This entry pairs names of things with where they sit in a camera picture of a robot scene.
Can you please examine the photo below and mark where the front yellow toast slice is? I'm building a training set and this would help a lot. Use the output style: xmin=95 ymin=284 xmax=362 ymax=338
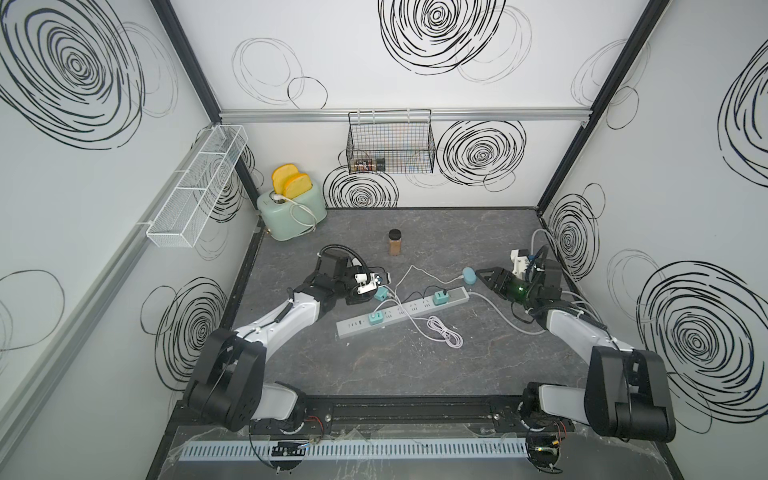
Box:
xmin=282 ymin=172 xmax=313 ymax=199

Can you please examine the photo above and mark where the brown spice bottle black lid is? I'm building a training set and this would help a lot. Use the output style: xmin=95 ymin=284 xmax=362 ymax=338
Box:
xmin=388 ymin=229 xmax=402 ymax=256

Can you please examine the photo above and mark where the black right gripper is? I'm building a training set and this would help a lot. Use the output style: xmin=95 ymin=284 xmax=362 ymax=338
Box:
xmin=478 ymin=266 xmax=540 ymax=305

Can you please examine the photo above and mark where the black charging cable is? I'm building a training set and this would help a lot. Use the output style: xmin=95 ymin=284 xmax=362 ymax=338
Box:
xmin=371 ymin=266 xmax=445 ymax=304

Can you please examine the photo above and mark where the white power strip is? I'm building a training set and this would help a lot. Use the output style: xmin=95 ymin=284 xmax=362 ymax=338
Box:
xmin=336 ymin=287 xmax=469 ymax=339

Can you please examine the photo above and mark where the mint green toaster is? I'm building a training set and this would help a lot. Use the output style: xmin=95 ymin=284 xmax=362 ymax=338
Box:
xmin=257 ymin=184 xmax=327 ymax=241

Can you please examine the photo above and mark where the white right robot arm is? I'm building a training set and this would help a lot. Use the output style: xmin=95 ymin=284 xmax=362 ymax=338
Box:
xmin=476 ymin=255 xmax=677 ymax=442

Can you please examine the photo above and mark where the white wire wall shelf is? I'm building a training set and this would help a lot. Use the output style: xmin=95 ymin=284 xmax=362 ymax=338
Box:
xmin=147 ymin=124 xmax=247 ymax=248

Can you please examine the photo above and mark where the light blue earbud case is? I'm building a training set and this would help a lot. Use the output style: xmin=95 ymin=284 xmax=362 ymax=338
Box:
xmin=462 ymin=267 xmax=478 ymax=286

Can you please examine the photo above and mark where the teal charger with black cable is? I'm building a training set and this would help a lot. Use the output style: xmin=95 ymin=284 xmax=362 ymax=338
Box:
xmin=432 ymin=290 xmax=450 ymax=306

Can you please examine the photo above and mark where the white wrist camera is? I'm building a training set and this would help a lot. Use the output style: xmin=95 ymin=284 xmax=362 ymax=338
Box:
xmin=354 ymin=273 xmax=383 ymax=295
xmin=510 ymin=249 xmax=543 ymax=281

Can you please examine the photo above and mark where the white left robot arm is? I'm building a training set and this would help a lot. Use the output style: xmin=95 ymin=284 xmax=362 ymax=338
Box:
xmin=182 ymin=244 xmax=388 ymax=433

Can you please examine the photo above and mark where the black wire wall basket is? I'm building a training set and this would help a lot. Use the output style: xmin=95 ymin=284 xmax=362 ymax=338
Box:
xmin=345 ymin=109 xmax=437 ymax=175

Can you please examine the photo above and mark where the teal charger with white cable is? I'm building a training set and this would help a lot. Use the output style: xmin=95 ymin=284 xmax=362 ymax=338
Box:
xmin=374 ymin=286 xmax=390 ymax=302

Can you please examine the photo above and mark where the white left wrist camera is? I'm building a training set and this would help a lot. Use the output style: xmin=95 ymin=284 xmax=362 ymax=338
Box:
xmin=354 ymin=273 xmax=383 ymax=295

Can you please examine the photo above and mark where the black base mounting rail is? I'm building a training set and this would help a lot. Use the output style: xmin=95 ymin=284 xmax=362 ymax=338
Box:
xmin=177 ymin=389 xmax=589 ymax=438

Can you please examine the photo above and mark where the white slotted cable duct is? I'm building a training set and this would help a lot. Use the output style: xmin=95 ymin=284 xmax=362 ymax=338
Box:
xmin=179 ymin=438 xmax=528 ymax=462

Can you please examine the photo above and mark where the white charging cable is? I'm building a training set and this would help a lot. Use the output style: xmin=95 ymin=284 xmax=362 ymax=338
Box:
xmin=374 ymin=286 xmax=466 ymax=350

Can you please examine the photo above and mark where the rear yellow toast slice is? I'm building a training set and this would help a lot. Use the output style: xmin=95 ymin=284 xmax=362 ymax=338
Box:
xmin=271 ymin=163 xmax=299 ymax=195

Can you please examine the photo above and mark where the yellow toast slice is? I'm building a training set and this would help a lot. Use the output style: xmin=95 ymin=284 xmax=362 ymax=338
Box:
xmin=271 ymin=163 xmax=299 ymax=195
xmin=282 ymin=172 xmax=313 ymax=199

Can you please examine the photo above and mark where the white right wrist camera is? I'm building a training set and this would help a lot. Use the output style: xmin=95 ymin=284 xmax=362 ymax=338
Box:
xmin=510 ymin=249 xmax=543 ymax=281

